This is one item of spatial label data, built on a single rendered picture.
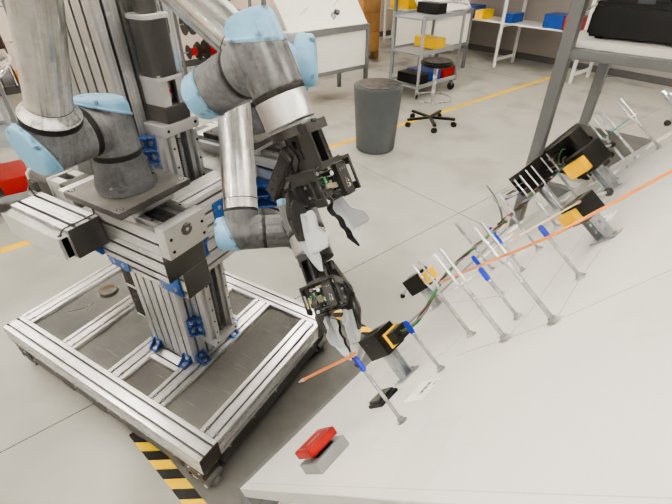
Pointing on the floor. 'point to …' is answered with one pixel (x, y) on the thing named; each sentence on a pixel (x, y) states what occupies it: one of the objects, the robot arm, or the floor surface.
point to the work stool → (433, 89)
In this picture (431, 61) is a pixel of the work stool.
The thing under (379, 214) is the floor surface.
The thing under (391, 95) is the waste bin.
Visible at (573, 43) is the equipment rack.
